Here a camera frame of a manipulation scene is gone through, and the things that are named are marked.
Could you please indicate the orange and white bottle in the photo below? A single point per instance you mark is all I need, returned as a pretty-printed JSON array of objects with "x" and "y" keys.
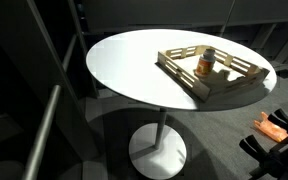
[{"x": 204, "y": 66}]

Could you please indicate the grey bottle lid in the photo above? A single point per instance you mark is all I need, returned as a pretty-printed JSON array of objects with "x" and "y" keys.
[{"x": 224, "y": 74}]

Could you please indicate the white round table pedestal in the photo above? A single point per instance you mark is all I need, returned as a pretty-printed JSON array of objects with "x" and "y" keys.
[{"x": 157, "y": 156}]

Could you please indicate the wooden slatted tray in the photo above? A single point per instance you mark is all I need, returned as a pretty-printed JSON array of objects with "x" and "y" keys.
[{"x": 204, "y": 91}]

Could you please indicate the orange plastic clamp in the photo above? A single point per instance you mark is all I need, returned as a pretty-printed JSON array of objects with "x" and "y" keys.
[{"x": 270, "y": 128}]

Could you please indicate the grey metal handrail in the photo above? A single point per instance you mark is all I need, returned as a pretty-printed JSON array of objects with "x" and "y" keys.
[{"x": 44, "y": 130}]

